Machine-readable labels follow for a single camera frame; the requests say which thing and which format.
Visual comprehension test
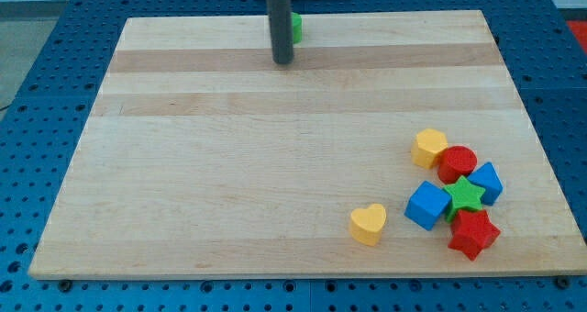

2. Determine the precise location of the blue triangular prism block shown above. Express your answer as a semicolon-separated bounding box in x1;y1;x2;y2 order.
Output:
468;162;504;206

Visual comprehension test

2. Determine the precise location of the green cylinder block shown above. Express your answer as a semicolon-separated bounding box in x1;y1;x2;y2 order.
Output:
291;12;303;44

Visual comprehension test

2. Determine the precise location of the red cylinder block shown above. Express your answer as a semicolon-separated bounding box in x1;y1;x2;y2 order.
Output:
437;146;478;184

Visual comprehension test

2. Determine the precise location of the red star block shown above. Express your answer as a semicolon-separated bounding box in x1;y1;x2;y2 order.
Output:
448;210;501;261

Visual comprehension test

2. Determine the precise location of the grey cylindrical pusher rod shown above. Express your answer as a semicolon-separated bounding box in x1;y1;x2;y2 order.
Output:
266;0;294;65

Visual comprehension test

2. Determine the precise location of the light wooden board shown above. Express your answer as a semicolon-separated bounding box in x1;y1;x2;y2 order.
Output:
28;10;586;280

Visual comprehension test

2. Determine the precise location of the yellow hexagon block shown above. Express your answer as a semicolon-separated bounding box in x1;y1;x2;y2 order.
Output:
411;128;449;169

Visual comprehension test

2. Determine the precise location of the yellow heart block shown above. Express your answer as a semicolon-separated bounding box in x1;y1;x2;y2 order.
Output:
349;204;387;247

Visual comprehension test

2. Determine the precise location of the blue cube block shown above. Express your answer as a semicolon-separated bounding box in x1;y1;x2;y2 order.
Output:
404;181;451;231

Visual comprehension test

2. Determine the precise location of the green star block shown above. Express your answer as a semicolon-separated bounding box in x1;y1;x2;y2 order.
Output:
443;176;485;223

